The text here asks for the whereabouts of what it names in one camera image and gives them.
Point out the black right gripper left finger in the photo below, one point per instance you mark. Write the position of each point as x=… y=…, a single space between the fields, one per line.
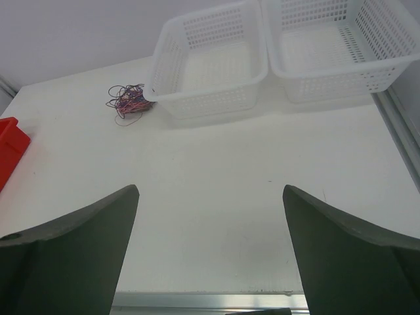
x=69 y=265

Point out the right white plastic basket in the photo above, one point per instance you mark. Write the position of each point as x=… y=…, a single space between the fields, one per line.
x=324 y=50

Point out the left white plastic basket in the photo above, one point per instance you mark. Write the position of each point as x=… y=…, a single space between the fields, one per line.
x=209 y=62

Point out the white plastic basket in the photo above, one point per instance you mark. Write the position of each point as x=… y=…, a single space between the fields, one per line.
x=324 y=50
x=209 y=62

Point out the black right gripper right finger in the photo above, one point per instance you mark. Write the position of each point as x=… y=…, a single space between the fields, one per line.
x=348 y=265

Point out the aluminium table rail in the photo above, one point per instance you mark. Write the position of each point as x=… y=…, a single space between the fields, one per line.
x=205 y=303

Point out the red plastic tray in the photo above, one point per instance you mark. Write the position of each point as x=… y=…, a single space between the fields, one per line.
x=13 y=144

